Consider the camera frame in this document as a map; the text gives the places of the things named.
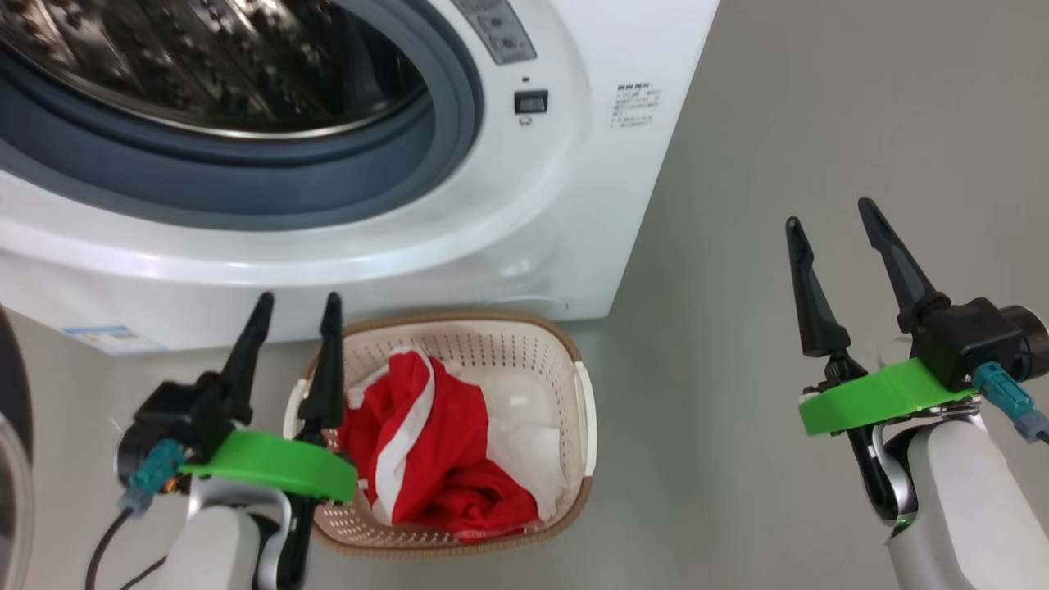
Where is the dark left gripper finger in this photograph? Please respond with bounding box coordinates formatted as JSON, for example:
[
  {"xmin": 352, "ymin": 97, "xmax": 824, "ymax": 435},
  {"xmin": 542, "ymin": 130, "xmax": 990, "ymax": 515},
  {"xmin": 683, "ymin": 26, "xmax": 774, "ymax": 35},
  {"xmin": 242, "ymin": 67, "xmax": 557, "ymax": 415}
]
[
  {"xmin": 197, "ymin": 292, "xmax": 275, "ymax": 427},
  {"xmin": 297, "ymin": 292, "xmax": 345, "ymax": 435}
]

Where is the grey warning label sticker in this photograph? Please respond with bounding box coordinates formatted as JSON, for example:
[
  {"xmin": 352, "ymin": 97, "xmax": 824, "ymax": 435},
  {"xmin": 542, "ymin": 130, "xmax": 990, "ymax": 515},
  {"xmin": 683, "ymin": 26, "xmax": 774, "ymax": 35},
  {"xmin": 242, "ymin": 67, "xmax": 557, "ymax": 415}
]
[{"xmin": 451, "ymin": 0, "xmax": 538, "ymax": 66}]

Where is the blue energy label sticker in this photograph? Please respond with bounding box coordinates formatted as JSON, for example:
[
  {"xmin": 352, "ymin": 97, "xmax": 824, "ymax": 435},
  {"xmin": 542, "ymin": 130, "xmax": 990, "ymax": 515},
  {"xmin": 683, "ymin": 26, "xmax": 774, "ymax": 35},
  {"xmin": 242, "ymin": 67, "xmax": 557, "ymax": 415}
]
[{"xmin": 61, "ymin": 325, "xmax": 165, "ymax": 356}]

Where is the teal right cable connector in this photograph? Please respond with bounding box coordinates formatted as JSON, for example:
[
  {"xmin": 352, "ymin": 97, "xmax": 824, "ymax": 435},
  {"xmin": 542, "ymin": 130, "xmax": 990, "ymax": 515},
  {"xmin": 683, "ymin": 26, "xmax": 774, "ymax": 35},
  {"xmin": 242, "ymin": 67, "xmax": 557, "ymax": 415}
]
[{"xmin": 974, "ymin": 362, "xmax": 1049, "ymax": 443}]

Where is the white front-load washing machine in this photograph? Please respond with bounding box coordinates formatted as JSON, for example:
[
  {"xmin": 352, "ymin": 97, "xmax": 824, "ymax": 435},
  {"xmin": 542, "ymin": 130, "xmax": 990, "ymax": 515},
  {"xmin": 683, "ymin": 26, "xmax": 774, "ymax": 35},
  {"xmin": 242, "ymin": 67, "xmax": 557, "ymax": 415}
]
[{"xmin": 0, "ymin": 0, "xmax": 720, "ymax": 355}]

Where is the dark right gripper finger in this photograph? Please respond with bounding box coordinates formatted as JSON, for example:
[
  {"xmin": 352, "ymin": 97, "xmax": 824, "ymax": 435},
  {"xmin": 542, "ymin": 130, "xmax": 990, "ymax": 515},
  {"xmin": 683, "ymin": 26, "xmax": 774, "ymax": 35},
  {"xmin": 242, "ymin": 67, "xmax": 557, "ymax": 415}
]
[
  {"xmin": 858, "ymin": 197, "xmax": 951, "ymax": 333},
  {"xmin": 784, "ymin": 216, "xmax": 853, "ymax": 359}
]

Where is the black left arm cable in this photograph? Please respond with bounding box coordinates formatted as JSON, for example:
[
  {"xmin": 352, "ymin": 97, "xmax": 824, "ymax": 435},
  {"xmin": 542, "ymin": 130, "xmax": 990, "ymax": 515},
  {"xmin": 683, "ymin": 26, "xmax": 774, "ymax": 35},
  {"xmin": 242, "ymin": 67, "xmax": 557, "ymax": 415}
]
[{"xmin": 84, "ymin": 508, "xmax": 169, "ymax": 590}]

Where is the cream plastic basket brown rim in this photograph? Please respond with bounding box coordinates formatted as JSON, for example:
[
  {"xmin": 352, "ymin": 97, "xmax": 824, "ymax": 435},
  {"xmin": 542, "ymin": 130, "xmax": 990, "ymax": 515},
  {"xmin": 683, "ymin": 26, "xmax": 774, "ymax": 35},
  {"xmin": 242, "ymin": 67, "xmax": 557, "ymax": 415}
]
[{"xmin": 283, "ymin": 311, "xmax": 597, "ymax": 558}]

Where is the washing machine door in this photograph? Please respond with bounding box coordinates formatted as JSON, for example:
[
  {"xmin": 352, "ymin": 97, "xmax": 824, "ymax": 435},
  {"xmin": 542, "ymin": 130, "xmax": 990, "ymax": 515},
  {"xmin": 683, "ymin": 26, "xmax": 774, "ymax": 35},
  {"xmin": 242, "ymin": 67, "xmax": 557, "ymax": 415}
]
[{"xmin": 0, "ymin": 307, "xmax": 35, "ymax": 590}]

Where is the teal cable connector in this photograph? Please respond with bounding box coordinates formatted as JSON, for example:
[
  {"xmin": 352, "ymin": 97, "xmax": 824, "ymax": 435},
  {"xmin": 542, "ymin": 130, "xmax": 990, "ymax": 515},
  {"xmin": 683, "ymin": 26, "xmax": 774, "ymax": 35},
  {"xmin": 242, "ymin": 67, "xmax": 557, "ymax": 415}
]
[
  {"xmin": 119, "ymin": 438, "xmax": 188, "ymax": 515},
  {"xmin": 974, "ymin": 362, "xmax": 1049, "ymax": 443}
]

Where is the teal left cable connector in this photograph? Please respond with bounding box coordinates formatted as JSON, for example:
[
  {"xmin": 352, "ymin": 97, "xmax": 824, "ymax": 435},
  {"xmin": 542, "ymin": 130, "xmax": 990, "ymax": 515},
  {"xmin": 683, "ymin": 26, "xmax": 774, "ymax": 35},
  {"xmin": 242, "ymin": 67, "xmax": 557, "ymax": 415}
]
[{"xmin": 119, "ymin": 438, "xmax": 188, "ymax": 515}]

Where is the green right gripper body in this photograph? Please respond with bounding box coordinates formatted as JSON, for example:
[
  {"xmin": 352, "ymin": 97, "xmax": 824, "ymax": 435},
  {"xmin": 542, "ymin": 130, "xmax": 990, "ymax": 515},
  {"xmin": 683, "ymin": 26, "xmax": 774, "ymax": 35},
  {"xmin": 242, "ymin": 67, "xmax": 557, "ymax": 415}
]
[{"xmin": 799, "ymin": 358, "xmax": 980, "ymax": 437}]

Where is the stainless steel washer drum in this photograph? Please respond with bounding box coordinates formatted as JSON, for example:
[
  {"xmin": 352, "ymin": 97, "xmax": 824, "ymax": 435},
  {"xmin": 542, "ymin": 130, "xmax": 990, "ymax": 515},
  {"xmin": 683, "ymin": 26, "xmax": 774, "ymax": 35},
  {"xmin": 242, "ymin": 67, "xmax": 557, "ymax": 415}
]
[{"xmin": 0, "ymin": 0, "xmax": 431, "ymax": 140}]

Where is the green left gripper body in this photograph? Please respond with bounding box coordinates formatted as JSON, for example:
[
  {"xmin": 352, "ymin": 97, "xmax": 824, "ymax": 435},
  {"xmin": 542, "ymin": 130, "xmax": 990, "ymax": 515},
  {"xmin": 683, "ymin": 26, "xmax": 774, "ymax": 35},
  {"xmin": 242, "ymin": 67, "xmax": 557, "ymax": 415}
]
[{"xmin": 180, "ymin": 430, "xmax": 359, "ymax": 502}]

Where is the red and white garment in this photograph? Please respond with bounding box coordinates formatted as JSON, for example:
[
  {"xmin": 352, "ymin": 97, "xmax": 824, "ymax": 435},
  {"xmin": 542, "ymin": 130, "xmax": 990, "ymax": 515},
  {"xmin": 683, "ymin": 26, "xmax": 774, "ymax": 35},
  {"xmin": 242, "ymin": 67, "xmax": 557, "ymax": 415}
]
[{"xmin": 336, "ymin": 348, "xmax": 570, "ymax": 543}]

